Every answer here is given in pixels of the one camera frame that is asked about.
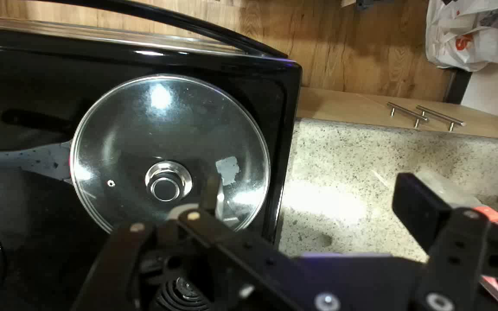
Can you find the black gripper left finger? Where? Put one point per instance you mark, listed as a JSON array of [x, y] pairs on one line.
[[210, 196]]

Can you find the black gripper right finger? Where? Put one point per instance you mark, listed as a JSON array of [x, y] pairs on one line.
[[421, 212]]

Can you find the glass pot lid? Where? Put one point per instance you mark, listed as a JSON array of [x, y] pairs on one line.
[[155, 143]]

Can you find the black electric stove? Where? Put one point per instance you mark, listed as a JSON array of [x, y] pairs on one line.
[[53, 255]]

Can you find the white plastic bag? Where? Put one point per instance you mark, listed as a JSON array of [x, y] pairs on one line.
[[462, 34]]

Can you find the silver drawer handle near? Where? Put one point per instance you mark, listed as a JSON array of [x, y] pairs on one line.
[[416, 117]]

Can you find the silver drawer handle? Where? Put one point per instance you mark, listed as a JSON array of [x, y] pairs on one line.
[[416, 117], [450, 122]]

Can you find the silver drawer handle far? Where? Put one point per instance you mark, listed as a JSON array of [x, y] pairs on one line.
[[450, 122]]

